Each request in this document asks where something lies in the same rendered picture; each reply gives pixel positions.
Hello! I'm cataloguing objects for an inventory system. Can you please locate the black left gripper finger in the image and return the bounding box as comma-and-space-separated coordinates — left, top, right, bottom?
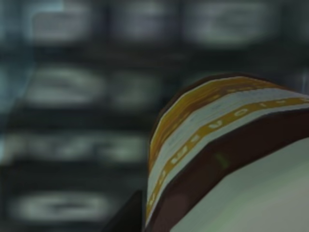
113, 190, 143, 232

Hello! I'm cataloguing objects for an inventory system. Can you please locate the yellow and white labelled container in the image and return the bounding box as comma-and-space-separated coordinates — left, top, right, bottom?
144, 73, 309, 232

